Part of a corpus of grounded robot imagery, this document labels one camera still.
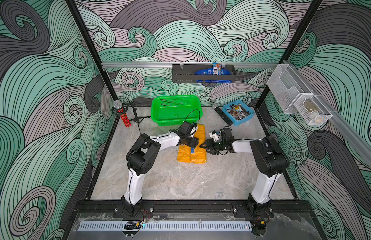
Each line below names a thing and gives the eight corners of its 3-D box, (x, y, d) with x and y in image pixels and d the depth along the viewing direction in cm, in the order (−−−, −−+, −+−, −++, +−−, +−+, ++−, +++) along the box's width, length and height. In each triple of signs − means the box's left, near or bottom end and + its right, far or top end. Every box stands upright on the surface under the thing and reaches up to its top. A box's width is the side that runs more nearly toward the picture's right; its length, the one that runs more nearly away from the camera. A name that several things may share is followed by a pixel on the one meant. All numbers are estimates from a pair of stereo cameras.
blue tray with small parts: (234, 127, 110) (236, 123, 107) (218, 109, 123) (219, 105, 119) (255, 118, 116) (257, 114, 112) (238, 101, 128) (239, 98, 125)
